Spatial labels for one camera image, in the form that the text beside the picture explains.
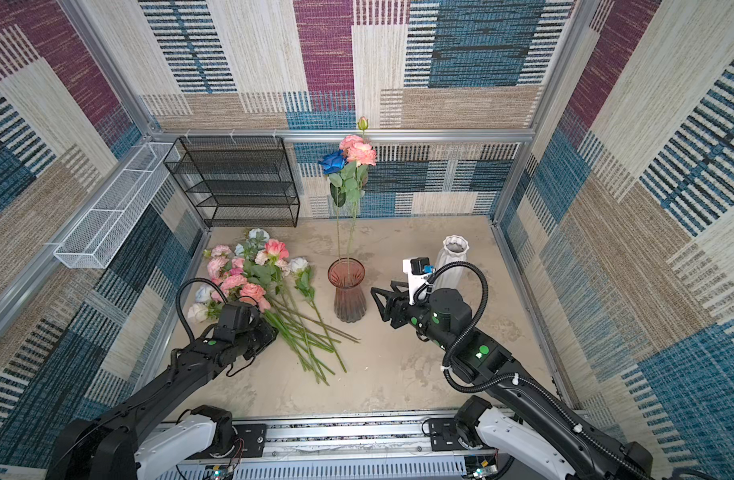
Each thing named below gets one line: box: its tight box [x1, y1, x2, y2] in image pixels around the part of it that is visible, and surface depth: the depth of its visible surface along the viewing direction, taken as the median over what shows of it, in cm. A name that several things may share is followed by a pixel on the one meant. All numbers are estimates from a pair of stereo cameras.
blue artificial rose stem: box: [318, 150, 348, 262], surface depth 73 cm
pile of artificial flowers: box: [188, 228, 360, 386], surface depth 96 cm
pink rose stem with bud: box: [338, 116, 377, 260], surface depth 75 cm
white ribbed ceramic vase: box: [433, 234, 470, 291], surface depth 84 cm
